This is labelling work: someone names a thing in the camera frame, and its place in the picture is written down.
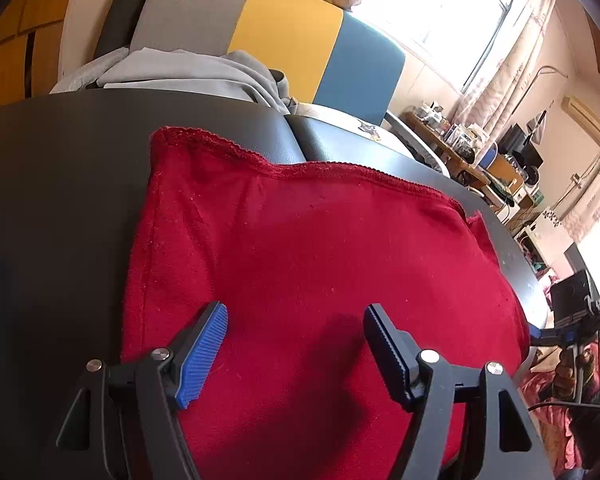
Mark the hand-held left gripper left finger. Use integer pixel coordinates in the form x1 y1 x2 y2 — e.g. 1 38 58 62
39 301 229 480

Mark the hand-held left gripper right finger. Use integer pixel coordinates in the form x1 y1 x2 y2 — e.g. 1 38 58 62
363 303 556 480

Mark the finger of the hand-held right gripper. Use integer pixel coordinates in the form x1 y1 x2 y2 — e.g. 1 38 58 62
527 324 562 349

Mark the red garment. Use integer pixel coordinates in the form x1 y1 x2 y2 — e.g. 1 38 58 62
120 126 532 467

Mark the person's right hand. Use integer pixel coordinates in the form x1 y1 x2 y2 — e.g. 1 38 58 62
553 349 597 402

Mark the white checker print box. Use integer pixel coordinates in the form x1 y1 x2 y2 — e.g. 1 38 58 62
526 205 574 262

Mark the pink floral blanket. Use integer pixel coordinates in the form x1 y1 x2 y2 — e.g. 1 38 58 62
522 350 587 472

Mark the blue round container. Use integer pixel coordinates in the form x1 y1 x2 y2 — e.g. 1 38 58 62
479 141 502 172

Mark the cluttered wooden desk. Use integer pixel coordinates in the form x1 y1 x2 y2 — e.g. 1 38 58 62
402 105 537 212

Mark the white curved armrest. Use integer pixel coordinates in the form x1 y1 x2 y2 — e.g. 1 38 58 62
384 111 452 177

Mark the white deer print cushion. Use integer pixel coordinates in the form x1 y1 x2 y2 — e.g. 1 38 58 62
300 102 407 147

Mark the grey garment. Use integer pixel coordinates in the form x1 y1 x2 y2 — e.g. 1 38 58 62
50 47 301 116

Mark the bright window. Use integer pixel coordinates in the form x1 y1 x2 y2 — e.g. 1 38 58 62
350 0 523 93

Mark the black upright panel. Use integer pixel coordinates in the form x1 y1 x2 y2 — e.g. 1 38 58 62
94 0 173 62

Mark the grey yellow blue chair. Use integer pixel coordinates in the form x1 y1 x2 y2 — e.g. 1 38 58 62
130 0 407 126

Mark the wooden wardrobe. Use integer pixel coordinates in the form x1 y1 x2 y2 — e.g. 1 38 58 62
0 0 83 113

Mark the black cable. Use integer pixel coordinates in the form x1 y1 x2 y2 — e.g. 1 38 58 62
526 394 582 412

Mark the wall air conditioner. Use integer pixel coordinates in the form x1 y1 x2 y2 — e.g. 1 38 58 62
560 95 600 147

